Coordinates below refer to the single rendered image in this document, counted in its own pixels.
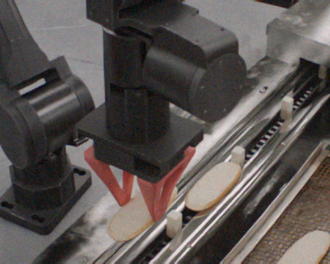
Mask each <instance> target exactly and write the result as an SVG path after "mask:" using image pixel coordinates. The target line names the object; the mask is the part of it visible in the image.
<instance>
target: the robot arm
mask: <svg viewBox="0 0 330 264"><path fill-rule="evenodd" d="M184 1H185V0H86V19H88V20H90V21H93V22H94V23H96V24H100V25H101V26H103V29H102V35H103V42H102V43H103V53H104V55H103V61H104V99H105V102H103V103H102V104H100V105H99V106H98V107H97V108H96V107H95V105H94V99H93V97H92V96H91V94H90V90H89V89H88V88H87V87H86V84H85V83H84V82H83V81H82V80H81V79H80V78H79V77H78V76H77V75H75V74H74V73H73V72H72V71H71V69H70V68H69V66H68V62H67V61H66V59H65V57H64V55H61V56H59V57H56V58H53V59H52V60H48V57H47V55H46V54H45V53H44V52H42V50H41V48H39V46H38V44H37V43H36V42H35V40H34V38H33V37H32V36H31V33H30V32H29V30H28V29H27V26H26V24H25V23H24V20H23V18H22V16H21V14H20V11H19V10H18V8H17V4H16V3H15V1H14V0H0V145H1V148H2V150H3V152H4V153H5V154H6V157H7V158H8V160H9V161H10V162H11V163H12V165H10V166H9V175H10V178H11V182H12V185H11V186H10V187H9V188H8V189H7V190H6V191H5V193H4V194H2V196H0V218H4V219H5V220H8V221H11V222H14V223H16V224H17V225H19V226H22V227H24V228H26V229H29V230H31V231H33V232H35V233H38V234H41V235H45V236H48V235H49V234H51V233H52V232H53V231H54V229H55V227H56V226H58V224H59V223H60V222H61V221H62V219H63V218H64V217H65V215H66V214H67V213H68V212H69V211H70V210H71V209H72V208H73V207H74V205H75V204H76V203H77V202H78V200H80V199H81V197H82V196H83V194H84V193H85V192H86V191H87V189H88V188H89V187H90V186H91V185H92V184H93V180H92V173H91V171H90V170H88V169H86V168H83V167H80V166H77V165H75V164H73V163H71V161H70V159H69V158H68V154H67V153H66V146H65V145H69V146H73V147H76V148H78V147H79V146H80V145H83V144H85V143H86V142H87V141H89V139H91V140H93V144H92V146H90V147H89V148H87V149H86V151H85V152H84V159H85V161H86V162H87V163H88V164H89V165H90V166H91V168H92V170H93V171H94V172H95V173H96V175H97V176H98V177H99V178H100V179H101V180H102V181H103V182H104V183H105V185H106V186H107V187H108V189H109V192H110V193H111V194H112V195H113V197H114V198H115V200H117V202H118V203H119V205H120V206H121V207H122V206H123V205H124V204H126V203H128V202H129V201H130V199H131V191H132V188H133V183H134V175H135V176H137V183H138V186H139V188H140V190H141V193H142V196H143V197H144V200H145V203H146V205H147V208H148V211H149V213H150V215H151V216H152V219H153V221H154V222H157V221H158V220H159V219H160V218H161V217H163V216H164V215H165V212H166V209H167V206H168V202H169V199H170V198H171V194H172V192H173V190H174V187H175V186H176V184H177V182H178V180H179V178H180V177H181V176H182V174H183V172H184V171H185V169H186V167H187V166H188V165H189V163H190V162H191V160H192V159H193V157H194V156H195V154H196V147H197V145H198V144H199V143H201V141H202V140H203V139H204V125H202V124H201V123H198V122H195V121H192V120H190V119H186V118H184V117H181V116H179V115H175V114H173V113H170V108H171V104H172V105H176V106H177V107H179V108H181V109H183V110H184V111H186V112H188V113H190V114H191V115H193V116H195V117H197V118H198V119H201V120H202V121H204V122H205V123H214V122H217V121H219V120H221V119H223V118H224V117H226V116H227V115H228V114H229V113H230V112H231V111H232V110H233V109H234V108H235V105H236V104H237V102H238V101H239V100H240V97H241V95H242V93H243V92H244V88H245V86H246V82H247V67H246V64H245V61H244V59H243V58H242V57H241V56H240V55H239V42H238V39H237V37H236V36H235V34H234V33H233V32H232V31H230V30H229V29H227V28H225V27H223V26H222V25H218V24H216V23H215V22H214V21H212V20H208V19H206V18H205V17H204V16H201V15H199V9H197V8H196V7H194V6H190V5H187V4H185V3H183V2H184ZM41 79H45V81H46V83H45V84H43V85H41V86H38V87H36V88H35V89H33V90H31V91H28V92H27V93H25V94H23V95H20V92H19V90H22V89H23V88H25V87H27V86H30V85H32V84H34V83H36V82H38V81H39V80H41ZM110 165H112V166H114V167H117V168H119V169H120V170H123V187H122V188H121V187H120V185H119V184H118V182H117V180H116V177H115V175H114V174H113V173H112V170H111V168H110ZM162 189H163V191H162V194H161V190H162ZM160 194H161V197H160Z"/></svg>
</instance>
